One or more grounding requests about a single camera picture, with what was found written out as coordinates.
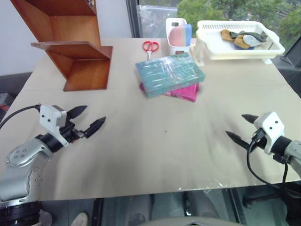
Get beige table cover sheet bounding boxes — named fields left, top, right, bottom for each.
left=0, top=37, right=301, bottom=202

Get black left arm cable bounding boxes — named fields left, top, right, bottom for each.
left=0, top=104, right=42, bottom=129

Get white plastic tray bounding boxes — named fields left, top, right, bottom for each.
left=195, top=20, right=286, bottom=66

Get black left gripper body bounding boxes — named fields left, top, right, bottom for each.
left=58, top=110, right=85, bottom=143

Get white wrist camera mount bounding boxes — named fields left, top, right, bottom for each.
left=39, top=105, right=70, bottom=147
left=253, top=111, right=286, bottom=155

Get orange brown sock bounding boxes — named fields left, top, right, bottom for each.
left=233, top=35, right=250, bottom=50

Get wooden shelf stand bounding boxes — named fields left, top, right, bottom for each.
left=10, top=0, right=114, bottom=92

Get red handled scissors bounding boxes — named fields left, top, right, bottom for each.
left=142, top=40, right=159, bottom=61

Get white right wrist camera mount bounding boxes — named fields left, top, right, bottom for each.
left=253, top=111, right=286, bottom=155

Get blue sponge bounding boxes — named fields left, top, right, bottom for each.
left=184, top=24, right=192, bottom=46

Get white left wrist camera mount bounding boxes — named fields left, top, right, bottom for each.
left=39, top=105, right=70, bottom=147

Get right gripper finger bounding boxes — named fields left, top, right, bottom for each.
left=241, top=113, right=260, bottom=125
left=225, top=130, right=250, bottom=150

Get pink book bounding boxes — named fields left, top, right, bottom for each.
left=139, top=82, right=201, bottom=103

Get light grey sock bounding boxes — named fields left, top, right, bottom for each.
left=243, top=34, right=260, bottom=48

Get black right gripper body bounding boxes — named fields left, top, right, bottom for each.
left=246, top=122, right=269, bottom=150

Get grey sofa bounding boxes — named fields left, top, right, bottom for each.
left=0, top=71, right=32, bottom=118

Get pink sponge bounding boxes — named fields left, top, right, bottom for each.
left=169, top=25, right=186, bottom=47

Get dark window frame post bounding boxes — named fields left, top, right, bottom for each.
left=125, top=0, right=142, bottom=39

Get black chair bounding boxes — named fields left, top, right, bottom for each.
left=271, top=41, right=301, bottom=99

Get teal book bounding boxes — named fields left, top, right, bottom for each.
left=135, top=53, right=206, bottom=98

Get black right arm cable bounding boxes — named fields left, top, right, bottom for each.
left=246, top=128, right=301, bottom=199

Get mustard brown sock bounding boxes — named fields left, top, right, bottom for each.
left=221, top=29, right=234, bottom=43

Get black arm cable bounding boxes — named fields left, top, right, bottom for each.
left=0, top=104, right=42, bottom=129
left=246, top=128, right=301, bottom=199

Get grey rounded robot torso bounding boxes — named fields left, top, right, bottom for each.
left=143, top=216, right=248, bottom=226

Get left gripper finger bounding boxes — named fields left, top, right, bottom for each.
left=68, top=105, right=88, bottom=120
left=84, top=116, right=107, bottom=139

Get small white plastic basket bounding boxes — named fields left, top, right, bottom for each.
left=165, top=17, right=192, bottom=56

